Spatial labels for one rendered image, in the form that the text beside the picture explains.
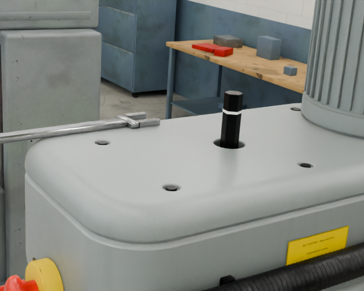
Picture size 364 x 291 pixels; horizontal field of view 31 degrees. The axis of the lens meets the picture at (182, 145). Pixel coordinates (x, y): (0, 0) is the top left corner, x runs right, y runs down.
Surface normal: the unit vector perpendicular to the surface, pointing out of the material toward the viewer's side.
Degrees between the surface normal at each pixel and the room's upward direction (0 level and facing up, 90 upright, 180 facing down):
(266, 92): 90
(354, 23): 90
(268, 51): 90
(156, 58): 90
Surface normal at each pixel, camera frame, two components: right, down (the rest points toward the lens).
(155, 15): 0.55, 0.30
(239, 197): 0.43, -0.45
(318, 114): -0.86, 0.11
